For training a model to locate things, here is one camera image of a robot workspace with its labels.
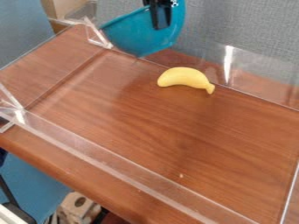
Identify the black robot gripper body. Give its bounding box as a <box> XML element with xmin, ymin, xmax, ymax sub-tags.
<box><xmin>142</xmin><ymin>0</ymin><xmax>179</xmax><ymax>7</ymax></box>

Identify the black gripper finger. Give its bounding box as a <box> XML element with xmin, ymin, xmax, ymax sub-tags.
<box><xmin>150</xmin><ymin>3</ymin><xmax>172</xmax><ymax>30</ymax></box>

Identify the blue plastic bowl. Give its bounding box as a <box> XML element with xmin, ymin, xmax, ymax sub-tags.
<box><xmin>99</xmin><ymin>0</ymin><xmax>186</xmax><ymax>58</ymax></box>

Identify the yellow toy banana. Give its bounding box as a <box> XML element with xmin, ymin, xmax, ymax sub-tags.
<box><xmin>156</xmin><ymin>67</ymin><xmax>215</xmax><ymax>95</ymax></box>

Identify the wooden shelf in background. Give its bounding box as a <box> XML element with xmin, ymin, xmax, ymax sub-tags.
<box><xmin>40</xmin><ymin>0</ymin><xmax>98</xmax><ymax>33</ymax></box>

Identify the clear acrylic table barrier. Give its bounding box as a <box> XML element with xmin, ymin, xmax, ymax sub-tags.
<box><xmin>0</xmin><ymin>24</ymin><xmax>299</xmax><ymax>224</ymax></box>

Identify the wooden block with hole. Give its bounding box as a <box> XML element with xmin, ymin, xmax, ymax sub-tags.
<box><xmin>58</xmin><ymin>192</ymin><xmax>102</xmax><ymax>224</ymax></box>

